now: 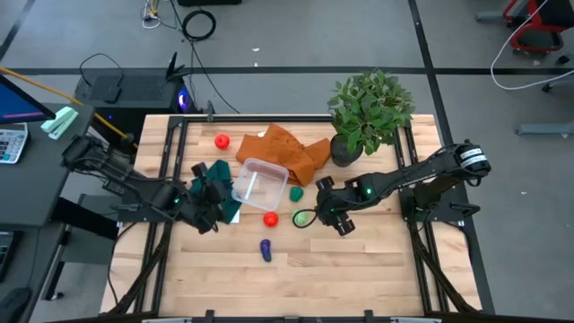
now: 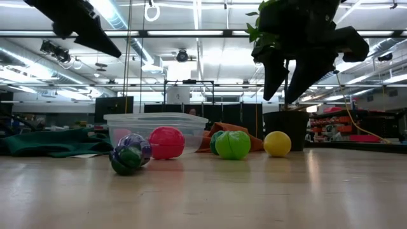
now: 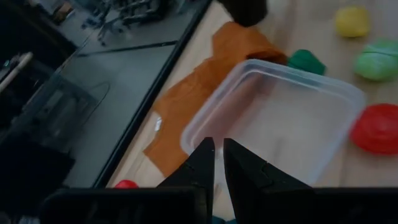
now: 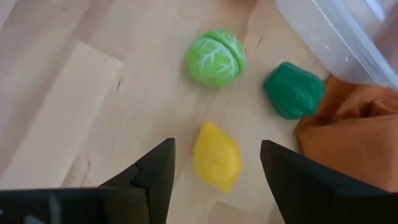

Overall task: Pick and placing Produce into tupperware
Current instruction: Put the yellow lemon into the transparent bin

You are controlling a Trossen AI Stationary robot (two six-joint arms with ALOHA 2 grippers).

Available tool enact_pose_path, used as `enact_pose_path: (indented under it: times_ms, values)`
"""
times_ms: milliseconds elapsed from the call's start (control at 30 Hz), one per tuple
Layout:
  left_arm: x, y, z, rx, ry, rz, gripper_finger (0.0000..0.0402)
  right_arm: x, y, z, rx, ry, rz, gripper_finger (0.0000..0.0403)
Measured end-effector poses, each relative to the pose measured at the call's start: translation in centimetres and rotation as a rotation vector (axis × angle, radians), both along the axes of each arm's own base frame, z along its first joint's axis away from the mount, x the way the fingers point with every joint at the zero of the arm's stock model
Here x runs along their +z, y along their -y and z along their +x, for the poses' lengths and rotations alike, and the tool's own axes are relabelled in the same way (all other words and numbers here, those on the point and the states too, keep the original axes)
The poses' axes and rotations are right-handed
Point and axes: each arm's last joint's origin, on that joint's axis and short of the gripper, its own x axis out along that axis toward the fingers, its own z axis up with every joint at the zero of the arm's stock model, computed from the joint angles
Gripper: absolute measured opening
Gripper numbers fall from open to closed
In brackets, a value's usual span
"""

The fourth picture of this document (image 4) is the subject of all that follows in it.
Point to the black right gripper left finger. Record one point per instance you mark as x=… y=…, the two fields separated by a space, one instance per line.
x=149 y=186

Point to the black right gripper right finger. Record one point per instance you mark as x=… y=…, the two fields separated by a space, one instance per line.
x=311 y=193

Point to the yellow toy lemon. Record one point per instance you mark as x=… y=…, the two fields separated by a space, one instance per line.
x=217 y=157

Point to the dark green toy bell pepper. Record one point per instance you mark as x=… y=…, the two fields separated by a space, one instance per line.
x=293 y=91

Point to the light green toy cabbage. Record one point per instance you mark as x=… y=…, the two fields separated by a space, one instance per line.
x=214 y=59

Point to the clear plastic tupperware container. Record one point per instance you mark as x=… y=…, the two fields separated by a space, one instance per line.
x=335 y=34

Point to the orange cloth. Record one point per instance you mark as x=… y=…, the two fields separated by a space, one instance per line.
x=351 y=137

